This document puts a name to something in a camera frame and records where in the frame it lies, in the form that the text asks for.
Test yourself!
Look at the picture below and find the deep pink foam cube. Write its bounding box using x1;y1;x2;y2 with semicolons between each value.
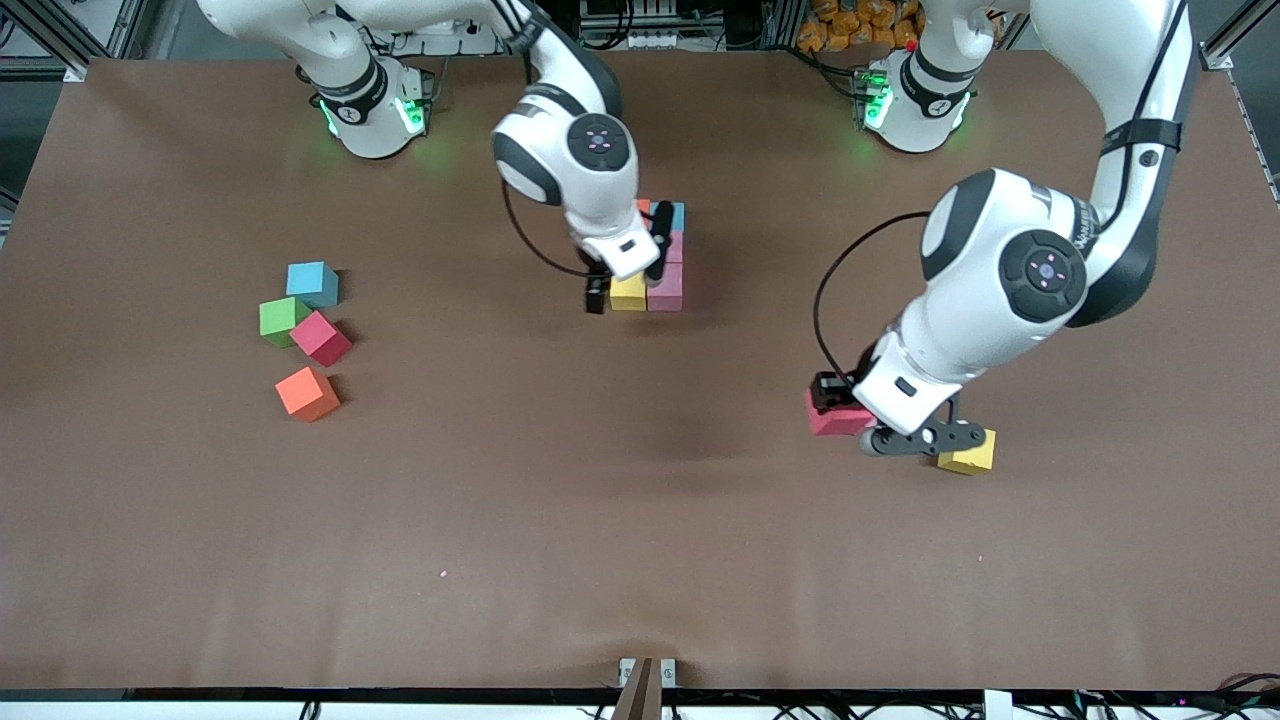
290;310;353;367
808;388;876;437

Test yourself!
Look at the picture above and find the white slotted device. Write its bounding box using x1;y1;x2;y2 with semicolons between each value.
580;0;701;49

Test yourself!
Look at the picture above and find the brown table mat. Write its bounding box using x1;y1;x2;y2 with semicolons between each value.
0;50;1280;691

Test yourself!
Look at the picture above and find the orange packets pile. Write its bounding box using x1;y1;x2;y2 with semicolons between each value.
797;0;921;51

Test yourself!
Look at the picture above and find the white power strip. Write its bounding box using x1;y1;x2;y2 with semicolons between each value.
395;25;501;56

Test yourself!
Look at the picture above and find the green foam cube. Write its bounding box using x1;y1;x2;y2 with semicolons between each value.
259;296;311;348

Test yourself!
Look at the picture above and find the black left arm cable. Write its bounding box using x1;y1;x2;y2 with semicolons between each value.
812;0;1191;386

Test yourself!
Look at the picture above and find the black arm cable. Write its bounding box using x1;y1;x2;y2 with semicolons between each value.
490;0;601;281
812;0;1191;386

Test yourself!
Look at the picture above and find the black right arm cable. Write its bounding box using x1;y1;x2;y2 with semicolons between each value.
490;0;601;281

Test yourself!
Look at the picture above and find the metal bracket with brown post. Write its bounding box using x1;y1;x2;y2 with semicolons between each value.
618;657;678;720

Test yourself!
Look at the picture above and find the aluminium frame profile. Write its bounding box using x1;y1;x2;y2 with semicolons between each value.
0;0;131;81
1200;0;1280;71

